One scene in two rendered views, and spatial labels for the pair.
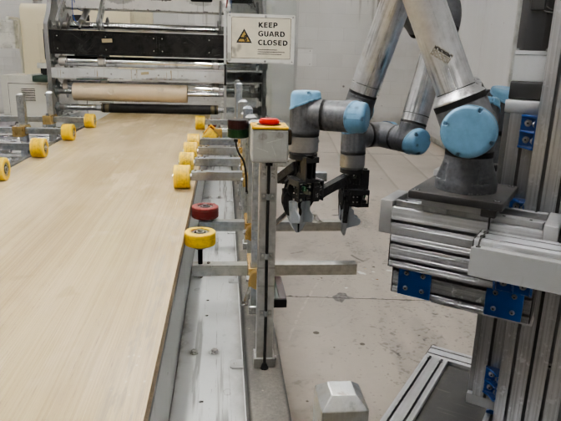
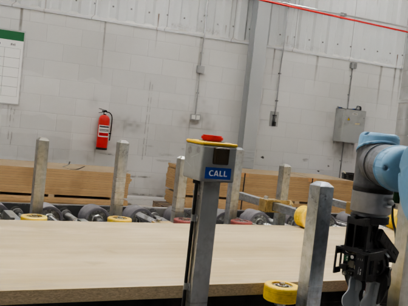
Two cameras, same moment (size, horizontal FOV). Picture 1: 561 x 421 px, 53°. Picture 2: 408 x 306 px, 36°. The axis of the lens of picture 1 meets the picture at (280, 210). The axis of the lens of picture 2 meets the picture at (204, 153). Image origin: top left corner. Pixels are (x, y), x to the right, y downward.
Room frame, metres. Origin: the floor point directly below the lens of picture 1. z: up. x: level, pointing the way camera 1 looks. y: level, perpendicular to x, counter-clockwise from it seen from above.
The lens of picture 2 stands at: (0.67, -1.02, 1.26)
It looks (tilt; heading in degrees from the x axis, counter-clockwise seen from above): 3 degrees down; 68
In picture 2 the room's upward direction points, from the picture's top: 6 degrees clockwise
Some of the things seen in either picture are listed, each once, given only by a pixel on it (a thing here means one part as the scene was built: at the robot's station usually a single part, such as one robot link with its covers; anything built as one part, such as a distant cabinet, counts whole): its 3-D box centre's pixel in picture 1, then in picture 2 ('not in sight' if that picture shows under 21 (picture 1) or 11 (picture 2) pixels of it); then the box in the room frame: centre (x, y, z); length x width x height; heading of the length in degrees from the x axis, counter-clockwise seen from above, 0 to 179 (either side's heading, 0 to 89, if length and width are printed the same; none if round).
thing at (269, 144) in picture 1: (268, 144); (209, 162); (1.11, 0.03, 1.18); 0.07 x 0.07 x 0.08; 6
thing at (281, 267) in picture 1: (275, 268); not in sight; (1.41, 0.01, 0.80); 0.43 x 0.03 x 0.04; 96
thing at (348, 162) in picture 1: (351, 160); not in sight; (1.69, -0.21, 1.05); 0.08 x 0.08 x 0.05
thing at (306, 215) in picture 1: (306, 216); (365, 304); (1.41, -0.07, 0.95); 0.06 x 0.03 x 0.09; 26
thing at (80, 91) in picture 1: (159, 93); not in sight; (4.15, 0.89, 1.05); 1.43 x 0.12 x 0.12; 96
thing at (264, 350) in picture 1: (265, 266); (193, 302); (1.10, 0.03, 0.93); 0.05 x 0.05 x 0.45; 6
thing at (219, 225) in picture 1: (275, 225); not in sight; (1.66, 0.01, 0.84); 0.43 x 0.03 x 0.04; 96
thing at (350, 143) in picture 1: (355, 134); not in sight; (1.69, -0.21, 1.13); 0.09 x 0.08 x 0.11; 121
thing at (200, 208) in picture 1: (204, 222); not in sight; (1.64, 0.23, 0.85); 0.08 x 0.08 x 0.11
